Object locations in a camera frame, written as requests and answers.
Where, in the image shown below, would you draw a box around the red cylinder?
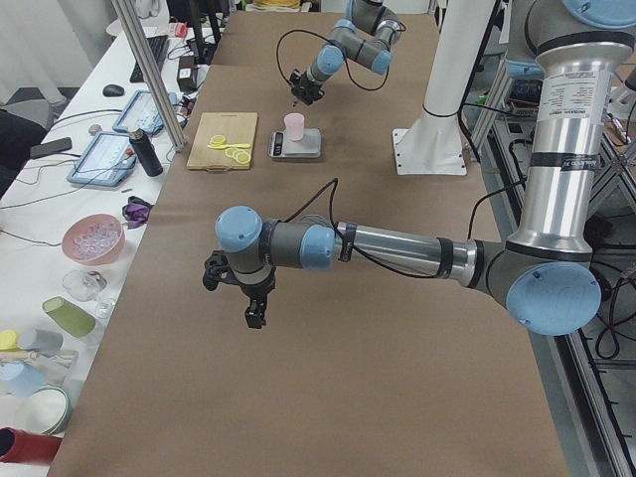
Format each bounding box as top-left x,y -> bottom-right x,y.
1,427 -> 63,465

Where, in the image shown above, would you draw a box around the black smartphone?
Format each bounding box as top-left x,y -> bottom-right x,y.
30,137 -> 73,159

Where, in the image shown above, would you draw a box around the wooden cutting board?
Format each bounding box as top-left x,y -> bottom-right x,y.
186,112 -> 258,171

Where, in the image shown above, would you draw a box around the pink bowl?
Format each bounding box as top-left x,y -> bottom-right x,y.
62,214 -> 125,266

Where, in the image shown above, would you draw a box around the purple black strap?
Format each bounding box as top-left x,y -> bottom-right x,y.
120,195 -> 152,229

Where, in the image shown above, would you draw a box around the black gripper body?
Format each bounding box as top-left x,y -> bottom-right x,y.
235,267 -> 276,311
290,75 -> 324,105

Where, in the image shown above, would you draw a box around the blue teach pendant near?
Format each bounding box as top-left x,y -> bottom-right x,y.
67,131 -> 136,188

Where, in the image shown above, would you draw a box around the black water bottle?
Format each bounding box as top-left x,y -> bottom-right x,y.
128,125 -> 163,177

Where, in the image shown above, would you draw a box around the black computer mouse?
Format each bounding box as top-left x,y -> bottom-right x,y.
102,83 -> 125,97

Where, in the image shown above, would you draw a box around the silver kitchen scale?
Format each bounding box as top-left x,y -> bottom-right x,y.
268,128 -> 322,160

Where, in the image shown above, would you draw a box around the black box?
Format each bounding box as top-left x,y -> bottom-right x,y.
177,55 -> 199,92

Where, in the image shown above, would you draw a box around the green cup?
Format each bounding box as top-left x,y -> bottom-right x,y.
42,296 -> 96,338

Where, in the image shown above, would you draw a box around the aluminium frame post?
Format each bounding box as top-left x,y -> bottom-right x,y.
111,0 -> 186,152

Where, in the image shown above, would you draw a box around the blue teach pendant far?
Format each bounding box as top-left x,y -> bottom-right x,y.
112,89 -> 163,136

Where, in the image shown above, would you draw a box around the pink plastic cup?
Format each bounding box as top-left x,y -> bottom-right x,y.
283,112 -> 305,141

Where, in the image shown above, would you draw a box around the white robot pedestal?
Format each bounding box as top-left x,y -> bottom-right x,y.
394,0 -> 499,176

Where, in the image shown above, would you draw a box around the grey cup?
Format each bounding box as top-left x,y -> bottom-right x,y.
18,328 -> 64,356

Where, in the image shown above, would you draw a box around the clear wine glass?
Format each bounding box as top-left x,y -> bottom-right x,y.
62,269 -> 115,319

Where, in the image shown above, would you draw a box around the light blue cup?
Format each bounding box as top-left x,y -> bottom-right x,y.
1,361 -> 47,398

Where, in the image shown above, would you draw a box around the yellow cup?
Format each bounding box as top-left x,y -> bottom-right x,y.
0,329 -> 21,352

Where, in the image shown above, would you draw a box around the yellow plastic knife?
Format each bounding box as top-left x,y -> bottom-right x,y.
207,143 -> 251,150

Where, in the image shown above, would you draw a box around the black keyboard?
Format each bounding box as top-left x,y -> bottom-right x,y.
129,34 -> 171,84

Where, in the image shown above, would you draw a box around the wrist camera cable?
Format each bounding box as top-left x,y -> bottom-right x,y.
275,22 -> 406,91
282,177 -> 443,279

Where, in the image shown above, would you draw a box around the blue teach pendant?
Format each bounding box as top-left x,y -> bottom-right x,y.
112,89 -> 163,136
67,131 -> 136,188

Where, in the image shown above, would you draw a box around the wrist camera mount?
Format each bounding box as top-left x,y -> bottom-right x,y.
289,70 -> 302,85
202,250 -> 239,291

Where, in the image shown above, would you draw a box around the white green rimmed bowl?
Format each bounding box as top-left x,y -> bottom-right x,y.
14,386 -> 73,435

